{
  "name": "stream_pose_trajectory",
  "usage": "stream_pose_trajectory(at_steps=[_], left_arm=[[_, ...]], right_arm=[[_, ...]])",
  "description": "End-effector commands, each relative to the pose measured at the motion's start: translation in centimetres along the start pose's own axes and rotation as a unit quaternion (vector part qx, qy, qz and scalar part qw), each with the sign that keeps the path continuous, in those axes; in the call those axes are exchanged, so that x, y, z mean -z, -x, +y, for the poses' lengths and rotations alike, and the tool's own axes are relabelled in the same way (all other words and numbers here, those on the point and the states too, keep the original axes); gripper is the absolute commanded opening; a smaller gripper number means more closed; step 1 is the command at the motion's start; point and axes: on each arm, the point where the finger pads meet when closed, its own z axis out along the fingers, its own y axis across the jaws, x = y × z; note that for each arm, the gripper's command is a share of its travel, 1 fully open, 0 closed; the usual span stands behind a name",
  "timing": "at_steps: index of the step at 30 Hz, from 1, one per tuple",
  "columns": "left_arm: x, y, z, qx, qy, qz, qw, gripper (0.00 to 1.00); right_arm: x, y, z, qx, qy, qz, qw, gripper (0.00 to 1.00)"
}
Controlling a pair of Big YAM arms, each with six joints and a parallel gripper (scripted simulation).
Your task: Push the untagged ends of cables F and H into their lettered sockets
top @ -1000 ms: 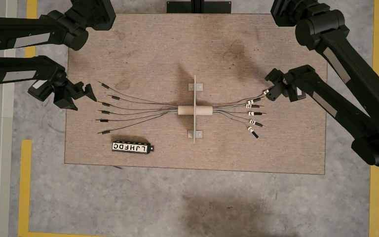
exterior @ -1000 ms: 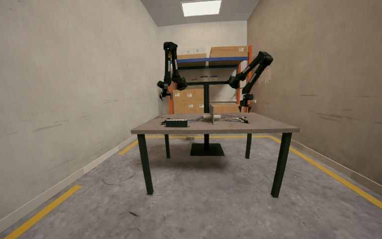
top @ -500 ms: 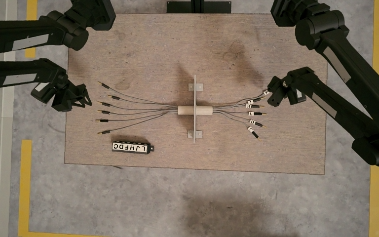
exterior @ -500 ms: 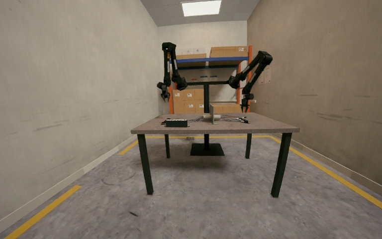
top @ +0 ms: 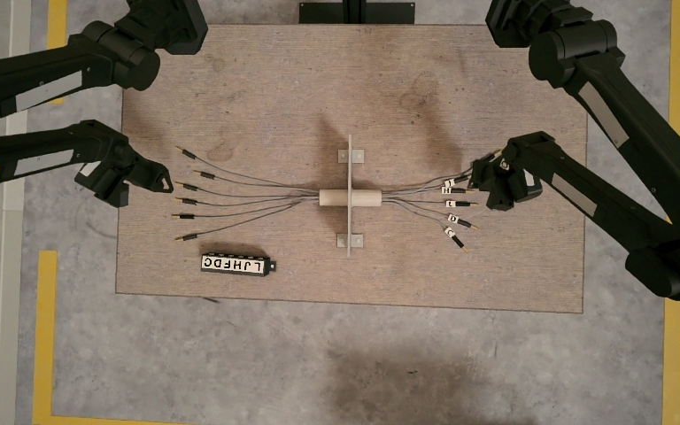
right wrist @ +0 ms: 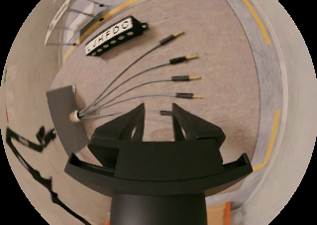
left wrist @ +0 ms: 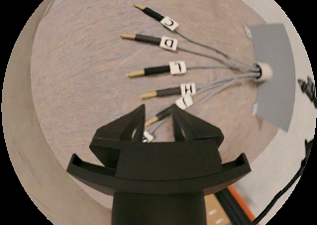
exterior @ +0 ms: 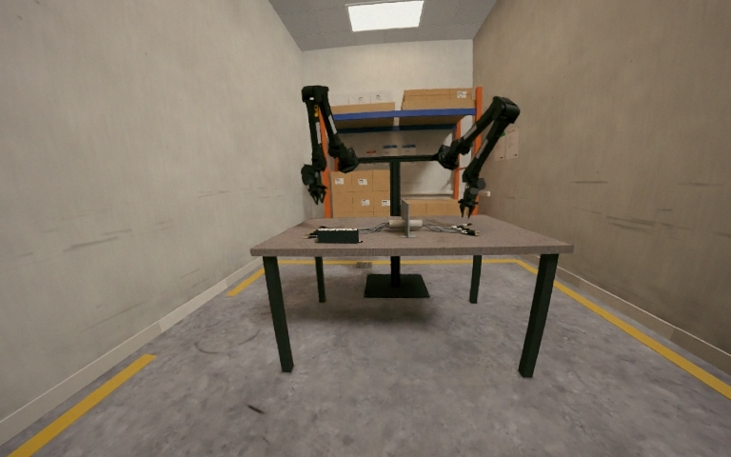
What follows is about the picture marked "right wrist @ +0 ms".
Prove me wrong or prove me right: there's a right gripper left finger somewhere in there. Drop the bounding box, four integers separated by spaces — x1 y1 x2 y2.
91 103 146 141

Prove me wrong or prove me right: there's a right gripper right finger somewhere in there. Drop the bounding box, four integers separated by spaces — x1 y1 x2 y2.
171 103 226 149

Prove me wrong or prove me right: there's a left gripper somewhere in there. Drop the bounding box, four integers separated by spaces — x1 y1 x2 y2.
47 129 57 145

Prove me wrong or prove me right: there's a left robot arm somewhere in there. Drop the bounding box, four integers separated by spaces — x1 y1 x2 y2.
6 127 52 193

